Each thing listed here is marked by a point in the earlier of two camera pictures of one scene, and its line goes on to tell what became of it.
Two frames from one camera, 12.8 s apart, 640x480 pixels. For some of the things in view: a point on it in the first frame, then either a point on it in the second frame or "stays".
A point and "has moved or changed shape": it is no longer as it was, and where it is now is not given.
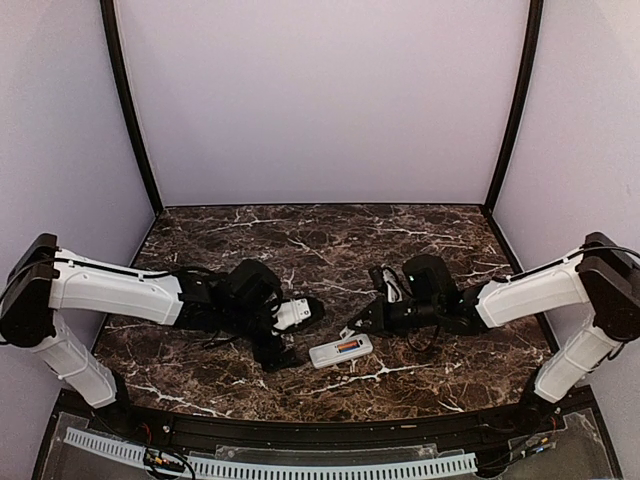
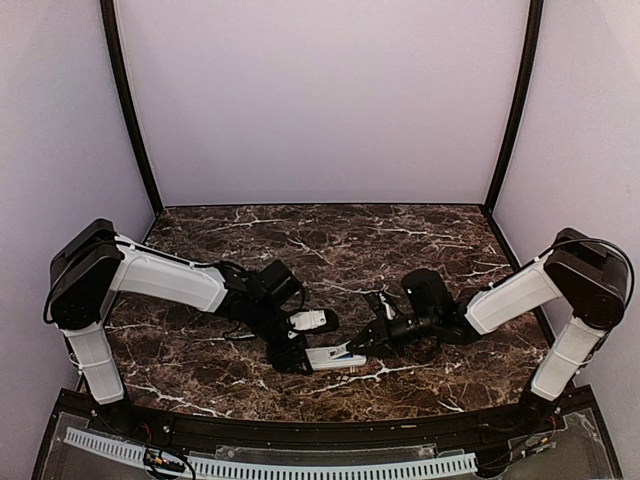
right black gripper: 377,314 to 382,344
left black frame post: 120,73 stays
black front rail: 365,434 stays
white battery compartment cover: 347,331 to 339,351
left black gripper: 262,355 to 284,358
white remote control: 327,355 has moved or changed shape
